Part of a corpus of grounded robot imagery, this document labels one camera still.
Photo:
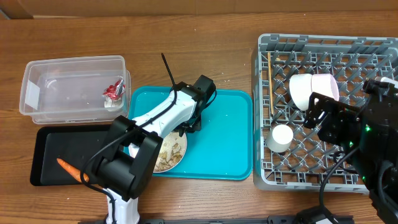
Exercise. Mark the clear plastic bin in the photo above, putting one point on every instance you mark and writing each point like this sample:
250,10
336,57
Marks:
70,90

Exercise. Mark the white bowl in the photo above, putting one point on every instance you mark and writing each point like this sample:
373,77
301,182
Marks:
300,90
325,84

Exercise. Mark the teal plastic tray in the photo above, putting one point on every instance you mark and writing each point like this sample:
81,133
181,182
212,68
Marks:
223,148

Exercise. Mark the plate with peanuts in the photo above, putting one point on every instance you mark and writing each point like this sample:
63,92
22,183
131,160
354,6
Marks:
172,152

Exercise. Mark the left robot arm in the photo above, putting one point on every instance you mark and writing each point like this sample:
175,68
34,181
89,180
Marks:
124,165

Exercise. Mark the white tissue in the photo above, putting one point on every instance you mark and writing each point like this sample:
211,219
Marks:
110,103

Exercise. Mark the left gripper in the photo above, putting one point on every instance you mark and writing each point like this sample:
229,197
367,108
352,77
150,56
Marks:
195,126

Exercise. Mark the orange carrot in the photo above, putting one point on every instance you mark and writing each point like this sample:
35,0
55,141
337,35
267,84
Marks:
73,171

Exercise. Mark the wooden chopstick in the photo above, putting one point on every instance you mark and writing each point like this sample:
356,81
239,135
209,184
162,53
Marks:
270,83

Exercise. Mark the red snack wrapper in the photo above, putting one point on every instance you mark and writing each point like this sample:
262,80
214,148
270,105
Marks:
115,91

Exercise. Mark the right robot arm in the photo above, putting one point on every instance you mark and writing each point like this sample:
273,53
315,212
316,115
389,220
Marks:
368,136

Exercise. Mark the black plastic bin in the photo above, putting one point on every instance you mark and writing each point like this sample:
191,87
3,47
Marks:
73,144

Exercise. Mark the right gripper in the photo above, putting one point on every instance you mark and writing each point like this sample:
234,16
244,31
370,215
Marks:
319,111

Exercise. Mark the grey dishwasher rack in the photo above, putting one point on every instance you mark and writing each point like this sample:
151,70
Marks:
351,60

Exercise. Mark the white cup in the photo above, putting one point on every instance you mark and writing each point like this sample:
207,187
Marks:
279,138

